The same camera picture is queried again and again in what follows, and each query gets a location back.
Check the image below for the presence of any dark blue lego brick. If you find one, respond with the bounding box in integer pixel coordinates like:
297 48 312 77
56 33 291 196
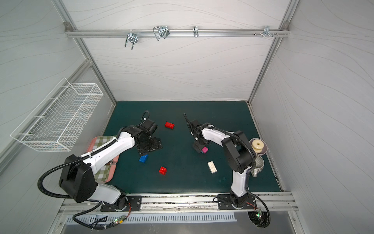
139 155 149 163

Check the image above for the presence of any white lego brick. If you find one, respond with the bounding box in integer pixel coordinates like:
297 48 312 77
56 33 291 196
207 161 217 174

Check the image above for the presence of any red square lego brick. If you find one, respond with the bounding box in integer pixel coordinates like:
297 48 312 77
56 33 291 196
159 166 167 176

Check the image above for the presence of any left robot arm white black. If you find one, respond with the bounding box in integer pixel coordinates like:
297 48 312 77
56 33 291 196
59 120 162 210

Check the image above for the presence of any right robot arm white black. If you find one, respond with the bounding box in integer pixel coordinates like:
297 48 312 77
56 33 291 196
186 119 256 209

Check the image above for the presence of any red sloped lego brick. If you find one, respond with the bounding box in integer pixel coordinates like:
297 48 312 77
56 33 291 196
165 122 175 129

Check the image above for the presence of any green table mat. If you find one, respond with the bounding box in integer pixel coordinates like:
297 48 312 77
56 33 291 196
78 100 281 194

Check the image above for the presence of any pink tray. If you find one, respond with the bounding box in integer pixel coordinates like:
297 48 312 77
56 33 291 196
84 136 121 184

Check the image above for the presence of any green checkered cloth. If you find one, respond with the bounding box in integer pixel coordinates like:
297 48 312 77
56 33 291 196
89 136 117 182

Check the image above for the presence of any grey ribbed cup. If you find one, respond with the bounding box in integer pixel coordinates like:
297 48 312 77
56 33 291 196
251 155 265 177

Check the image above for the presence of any white vent strip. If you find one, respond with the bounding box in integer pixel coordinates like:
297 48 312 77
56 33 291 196
77 212 237 224

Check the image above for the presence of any metal hook clamp left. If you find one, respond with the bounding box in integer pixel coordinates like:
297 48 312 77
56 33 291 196
124 30 138 50

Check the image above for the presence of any metal hook clamp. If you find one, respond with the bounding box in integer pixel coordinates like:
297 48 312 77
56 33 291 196
153 25 170 41
124 30 138 50

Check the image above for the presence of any metal hook clamp middle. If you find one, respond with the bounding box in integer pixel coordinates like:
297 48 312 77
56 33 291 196
153 25 170 41

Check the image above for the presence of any aluminium top crossbar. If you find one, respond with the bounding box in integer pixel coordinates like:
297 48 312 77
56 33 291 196
65 28 291 38

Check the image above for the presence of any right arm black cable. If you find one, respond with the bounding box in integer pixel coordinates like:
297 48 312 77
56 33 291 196
183 113 271 229

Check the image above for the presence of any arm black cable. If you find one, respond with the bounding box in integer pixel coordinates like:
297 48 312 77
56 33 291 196
183 113 271 229
37 110 150 230

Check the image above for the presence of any white wire basket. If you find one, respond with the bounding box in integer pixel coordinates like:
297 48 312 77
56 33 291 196
10 78 103 152

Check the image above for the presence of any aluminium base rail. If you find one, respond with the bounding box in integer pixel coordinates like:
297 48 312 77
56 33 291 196
58 191 299 215

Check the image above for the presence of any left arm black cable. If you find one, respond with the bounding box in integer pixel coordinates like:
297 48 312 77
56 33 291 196
37 110 150 230

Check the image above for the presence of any metal ring clamp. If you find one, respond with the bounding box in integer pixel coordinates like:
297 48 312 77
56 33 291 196
193 26 199 38

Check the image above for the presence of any metal bracket clamp right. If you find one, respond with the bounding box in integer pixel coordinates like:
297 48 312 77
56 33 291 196
253 26 279 38

